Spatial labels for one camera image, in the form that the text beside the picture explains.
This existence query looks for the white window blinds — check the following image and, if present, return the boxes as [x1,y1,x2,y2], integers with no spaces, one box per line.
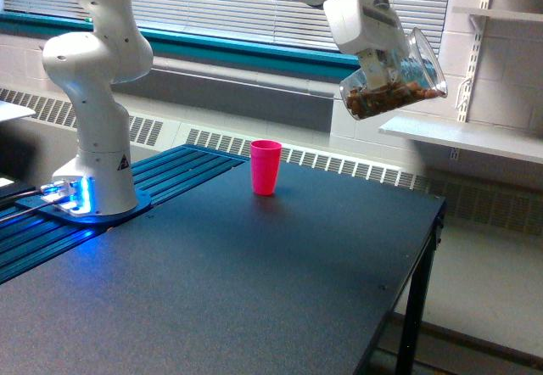
[3,0,448,52]

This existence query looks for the clear plastic cup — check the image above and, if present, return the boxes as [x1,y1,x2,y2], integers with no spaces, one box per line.
[339,28,448,120]

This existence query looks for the pink plastic cup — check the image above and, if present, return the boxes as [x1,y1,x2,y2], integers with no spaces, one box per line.
[250,140,282,196]

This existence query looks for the white radiator grille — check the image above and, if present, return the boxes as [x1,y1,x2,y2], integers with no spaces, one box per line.
[0,87,543,236]

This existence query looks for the white upper wall shelf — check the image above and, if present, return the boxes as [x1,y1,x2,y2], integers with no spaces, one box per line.
[452,6,543,25]

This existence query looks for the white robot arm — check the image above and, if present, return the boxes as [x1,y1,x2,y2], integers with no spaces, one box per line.
[42,0,408,218]

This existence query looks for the black cable at base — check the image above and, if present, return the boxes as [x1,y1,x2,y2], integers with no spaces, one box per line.
[0,186,64,223]

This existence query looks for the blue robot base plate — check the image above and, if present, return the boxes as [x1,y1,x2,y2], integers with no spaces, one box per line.
[36,189,152,227]

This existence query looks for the brown nuts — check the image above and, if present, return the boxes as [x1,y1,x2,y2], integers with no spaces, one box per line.
[344,81,445,120]

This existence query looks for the teal window sill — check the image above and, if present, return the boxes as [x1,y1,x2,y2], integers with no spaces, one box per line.
[1,12,359,81]

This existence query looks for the white lower wall shelf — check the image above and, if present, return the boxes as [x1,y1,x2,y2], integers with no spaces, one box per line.
[378,115,542,164]

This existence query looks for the white board at left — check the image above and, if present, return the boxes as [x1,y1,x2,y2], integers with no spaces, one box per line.
[0,101,36,122]

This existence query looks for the white wall shelf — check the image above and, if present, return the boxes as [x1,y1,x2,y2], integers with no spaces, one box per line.
[452,6,543,25]
[378,115,542,164]

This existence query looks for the white shelf bracket rail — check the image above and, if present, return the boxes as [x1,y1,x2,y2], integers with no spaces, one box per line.
[456,0,490,123]

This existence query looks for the black table leg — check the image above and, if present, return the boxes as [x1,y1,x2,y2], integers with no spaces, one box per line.
[395,212,445,375]

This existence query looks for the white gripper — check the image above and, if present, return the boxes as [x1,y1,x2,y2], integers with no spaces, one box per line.
[323,0,408,90]

